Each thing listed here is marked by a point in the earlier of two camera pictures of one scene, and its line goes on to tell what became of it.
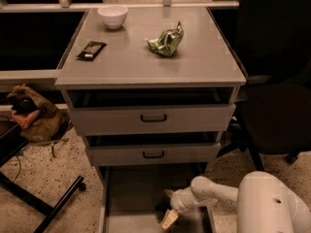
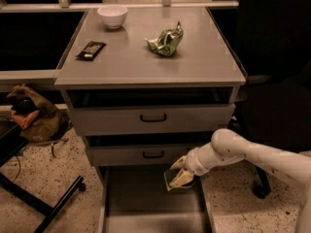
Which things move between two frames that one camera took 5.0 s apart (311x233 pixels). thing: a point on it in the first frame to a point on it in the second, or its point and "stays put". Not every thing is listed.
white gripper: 179,202 to 193,163
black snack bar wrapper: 91,50 stays put
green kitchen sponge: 161,209 to 169,177
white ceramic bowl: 114,16 stays put
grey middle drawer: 156,149 stays put
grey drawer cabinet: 152,90 stays put
